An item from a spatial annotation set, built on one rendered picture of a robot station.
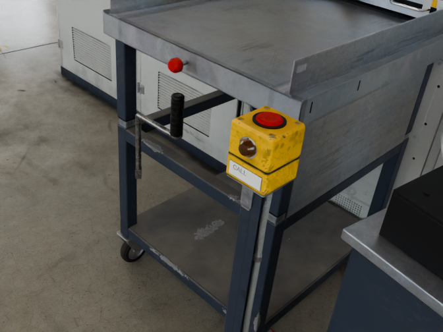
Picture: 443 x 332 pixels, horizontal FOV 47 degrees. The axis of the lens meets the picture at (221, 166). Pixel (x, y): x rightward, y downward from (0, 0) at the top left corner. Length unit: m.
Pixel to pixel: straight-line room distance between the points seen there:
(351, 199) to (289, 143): 1.12
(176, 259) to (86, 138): 1.08
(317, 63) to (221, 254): 0.77
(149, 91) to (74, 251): 0.91
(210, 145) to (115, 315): 0.89
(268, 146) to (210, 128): 1.47
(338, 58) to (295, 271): 0.73
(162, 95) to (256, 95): 1.38
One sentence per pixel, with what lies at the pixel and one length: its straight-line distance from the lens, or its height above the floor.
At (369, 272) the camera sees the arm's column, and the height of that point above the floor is 0.70.
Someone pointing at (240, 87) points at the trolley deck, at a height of 0.82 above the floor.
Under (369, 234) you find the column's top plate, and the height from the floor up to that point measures 0.75.
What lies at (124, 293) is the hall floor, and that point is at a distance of 1.69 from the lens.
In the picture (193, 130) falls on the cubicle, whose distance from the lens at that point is 2.25.
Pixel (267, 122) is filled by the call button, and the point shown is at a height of 0.91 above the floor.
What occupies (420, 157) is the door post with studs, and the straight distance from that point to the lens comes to 1.66.
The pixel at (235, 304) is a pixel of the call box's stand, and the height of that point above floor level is 0.53.
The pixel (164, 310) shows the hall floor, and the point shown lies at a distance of 1.64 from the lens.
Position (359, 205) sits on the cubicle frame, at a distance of 1.84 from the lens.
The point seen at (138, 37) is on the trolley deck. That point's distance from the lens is 1.26.
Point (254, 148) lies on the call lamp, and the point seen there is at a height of 0.88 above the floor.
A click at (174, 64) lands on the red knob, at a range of 1.10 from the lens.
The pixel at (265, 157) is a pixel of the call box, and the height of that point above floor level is 0.87.
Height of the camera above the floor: 1.24
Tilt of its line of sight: 33 degrees down
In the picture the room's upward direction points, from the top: 6 degrees clockwise
